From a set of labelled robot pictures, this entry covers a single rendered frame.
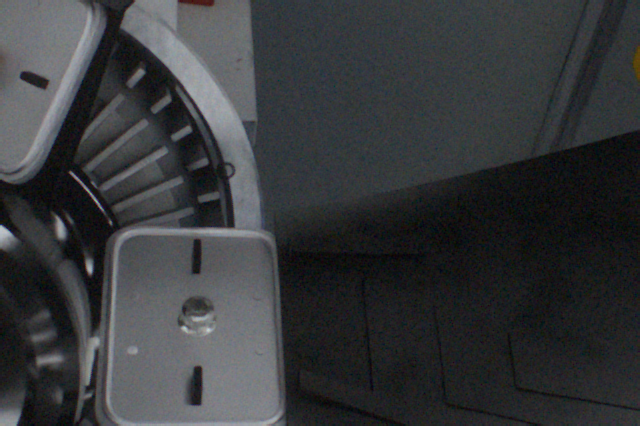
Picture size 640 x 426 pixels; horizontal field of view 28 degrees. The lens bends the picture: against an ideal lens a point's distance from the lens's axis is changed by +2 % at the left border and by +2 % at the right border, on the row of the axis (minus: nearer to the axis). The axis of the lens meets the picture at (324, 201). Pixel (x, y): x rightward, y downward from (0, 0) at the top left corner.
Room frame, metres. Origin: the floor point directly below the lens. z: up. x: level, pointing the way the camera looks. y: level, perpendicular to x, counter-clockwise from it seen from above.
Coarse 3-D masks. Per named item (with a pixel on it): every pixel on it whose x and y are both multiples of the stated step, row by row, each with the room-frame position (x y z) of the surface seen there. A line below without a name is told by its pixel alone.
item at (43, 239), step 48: (0, 192) 0.26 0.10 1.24; (96, 192) 0.32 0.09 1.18; (0, 240) 0.23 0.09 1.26; (48, 240) 0.25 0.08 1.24; (96, 240) 0.31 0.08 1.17; (0, 288) 0.23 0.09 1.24; (48, 288) 0.23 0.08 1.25; (96, 288) 0.29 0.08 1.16; (0, 336) 0.22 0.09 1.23; (48, 336) 0.22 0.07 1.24; (96, 336) 0.28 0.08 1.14; (0, 384) 0.21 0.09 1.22; (48, 384) 0.21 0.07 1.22
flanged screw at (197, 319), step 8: (192, 296) 0.27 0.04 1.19; (200, 296) 0.27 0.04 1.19; (184, 304) 0.27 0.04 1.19; (192, 304) 0.27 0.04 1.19; (200, 304) 0.27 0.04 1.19; (208, 304) 0.27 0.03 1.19; (184, 312) 0.26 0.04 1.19; (192, 312) 0.27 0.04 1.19; (200, 312) 0.27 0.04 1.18; (208, 312) 0.27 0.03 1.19; (184, 320) 0.26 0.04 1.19; (192, 320) 0.26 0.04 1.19; (200, 320) 0.26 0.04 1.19; (208, 320) 0.26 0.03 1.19; (216, 320) 0.27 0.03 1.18; (184, 328) 0.26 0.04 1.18; (192, 328) 0.26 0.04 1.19; (200, 328) 0.26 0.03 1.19; (208, 328) 0.26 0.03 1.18; (200, 336) 0.26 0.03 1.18
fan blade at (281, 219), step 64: (384, 192) 0.34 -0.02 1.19; (448, 192) 0.34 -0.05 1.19; (512, 192) 0.35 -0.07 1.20; (576, 192) 0.35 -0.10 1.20; (320, 256) 0.30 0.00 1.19; (384, 256) 0.31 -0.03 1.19; (448, 256) 0.31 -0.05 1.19; (512, 256) 0.32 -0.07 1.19; (576, 256) 0.32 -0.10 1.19; (320, 320) 0.27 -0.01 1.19; (384, 320) 0.28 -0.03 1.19; (448, 320) 0.28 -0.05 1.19; (512, 320) 0.29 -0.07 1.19; (576, 320) 0.29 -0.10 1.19; (320, 384) 0.25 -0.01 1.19; (384, 384) 0.25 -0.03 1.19; (448, 384) 0.26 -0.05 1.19; (512, 384) 0.26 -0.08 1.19; (576, 384) 0.27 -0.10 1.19
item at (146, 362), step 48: (144, 240) 0.30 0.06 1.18; (192, 240) 0.30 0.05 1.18; (240, 240) 0.31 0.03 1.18; (144, 288) 0.28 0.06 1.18; (192, 288) 0.28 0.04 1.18; (240, 288) 0.29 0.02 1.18; (144, 336) 0.26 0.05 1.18; (192, 336) 0.26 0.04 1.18; (240, 336) 0.27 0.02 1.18; (96, 384) 0.24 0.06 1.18; (144, 384) 0.24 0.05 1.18; (240, 384) 0.25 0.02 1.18
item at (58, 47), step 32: (0, 0) 0.33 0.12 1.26; (32, 0) 0.32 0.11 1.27; (64, 0) 0.31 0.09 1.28; (0, 32) 0.31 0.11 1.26; (32, 32) 0.31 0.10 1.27; (64, 32) 0.30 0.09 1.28; (96, 32) 0.30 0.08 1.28; (0, 64) 0.30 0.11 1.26; (32, 64) 0.30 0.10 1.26; (64, 64) 0.29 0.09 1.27; (0, 96) 0.29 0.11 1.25; (32, 96) 0.29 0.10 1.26; (64, 96) 0.28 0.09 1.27; (0, 128) 0.28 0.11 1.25; (32, 128) 0.28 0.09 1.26; (0, 160) 0.27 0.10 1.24; (32, 160) 0.27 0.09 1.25
